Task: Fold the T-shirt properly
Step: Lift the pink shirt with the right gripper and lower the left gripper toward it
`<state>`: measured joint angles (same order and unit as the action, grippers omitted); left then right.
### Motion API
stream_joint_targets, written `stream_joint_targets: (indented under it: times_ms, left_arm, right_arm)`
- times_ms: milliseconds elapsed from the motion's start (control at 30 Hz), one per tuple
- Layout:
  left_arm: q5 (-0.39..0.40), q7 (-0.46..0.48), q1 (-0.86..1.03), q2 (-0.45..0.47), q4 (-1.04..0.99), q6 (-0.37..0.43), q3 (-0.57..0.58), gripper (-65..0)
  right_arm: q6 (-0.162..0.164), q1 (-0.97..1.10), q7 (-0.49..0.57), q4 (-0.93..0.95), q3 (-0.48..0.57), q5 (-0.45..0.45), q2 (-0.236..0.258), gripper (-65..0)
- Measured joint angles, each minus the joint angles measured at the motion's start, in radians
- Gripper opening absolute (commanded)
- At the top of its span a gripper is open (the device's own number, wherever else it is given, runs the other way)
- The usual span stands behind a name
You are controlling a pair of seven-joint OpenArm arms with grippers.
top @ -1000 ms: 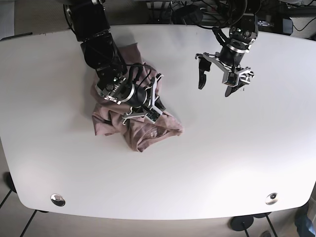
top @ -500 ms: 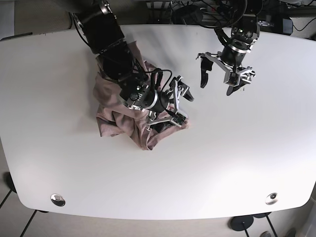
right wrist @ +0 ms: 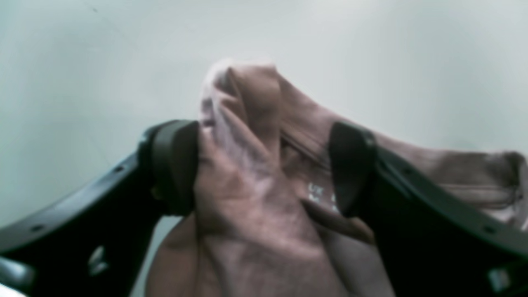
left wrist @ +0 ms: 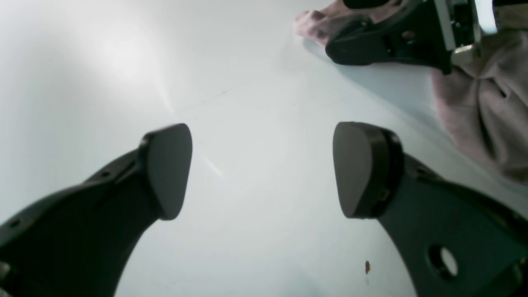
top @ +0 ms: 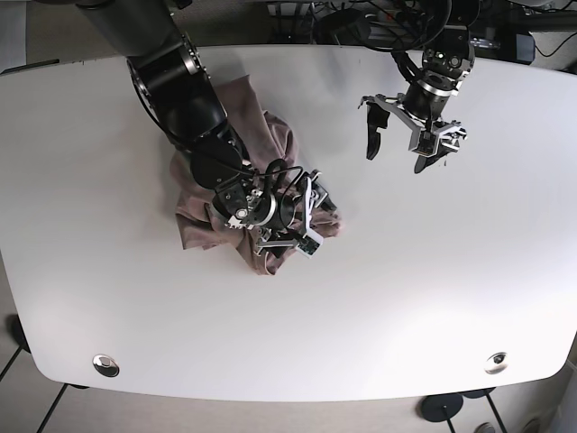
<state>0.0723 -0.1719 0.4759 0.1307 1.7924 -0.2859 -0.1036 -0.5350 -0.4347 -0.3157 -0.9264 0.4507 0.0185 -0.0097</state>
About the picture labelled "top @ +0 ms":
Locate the pink mauve T-shirt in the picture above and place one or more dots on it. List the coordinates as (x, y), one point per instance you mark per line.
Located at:
(267, 138)

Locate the right silver table grommet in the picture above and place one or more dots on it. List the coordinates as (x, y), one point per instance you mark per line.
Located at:
(496, 363)

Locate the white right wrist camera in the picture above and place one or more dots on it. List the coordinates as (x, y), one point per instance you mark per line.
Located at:
(308, 244)

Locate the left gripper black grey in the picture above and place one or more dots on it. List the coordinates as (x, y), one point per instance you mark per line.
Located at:
(418, 109)

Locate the left silver table grommet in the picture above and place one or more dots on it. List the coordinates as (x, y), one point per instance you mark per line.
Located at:
(106, 365)

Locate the silver table grommet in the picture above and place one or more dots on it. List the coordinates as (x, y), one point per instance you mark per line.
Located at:
(106, 365)
(496, 363)

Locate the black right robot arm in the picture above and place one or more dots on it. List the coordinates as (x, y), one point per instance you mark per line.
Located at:
(175, 90)

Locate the black round stand base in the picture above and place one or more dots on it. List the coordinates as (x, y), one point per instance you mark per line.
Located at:
(440, 407)

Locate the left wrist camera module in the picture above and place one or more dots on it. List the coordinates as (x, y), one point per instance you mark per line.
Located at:
(423, 143)

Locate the black box under table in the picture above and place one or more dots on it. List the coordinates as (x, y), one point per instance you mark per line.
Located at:
(343, 27)

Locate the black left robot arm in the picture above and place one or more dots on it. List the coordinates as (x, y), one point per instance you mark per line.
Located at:
(434, 57)

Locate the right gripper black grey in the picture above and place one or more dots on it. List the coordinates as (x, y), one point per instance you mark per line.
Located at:
(291, 212)

